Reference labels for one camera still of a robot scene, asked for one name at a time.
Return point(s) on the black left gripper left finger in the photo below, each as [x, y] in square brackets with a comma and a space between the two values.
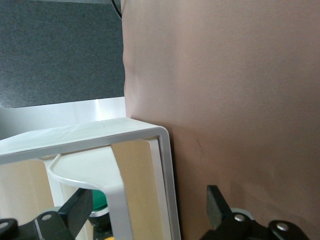
[75, 212]

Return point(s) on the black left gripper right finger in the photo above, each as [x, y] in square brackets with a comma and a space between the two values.
[220, 215]

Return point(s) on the green push button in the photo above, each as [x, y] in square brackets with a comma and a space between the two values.
[100, 200]

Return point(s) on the white drawer cabinet housing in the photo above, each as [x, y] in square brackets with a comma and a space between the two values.
[100, 132]

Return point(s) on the brown table mat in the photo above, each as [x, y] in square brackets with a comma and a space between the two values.
[225, 100]

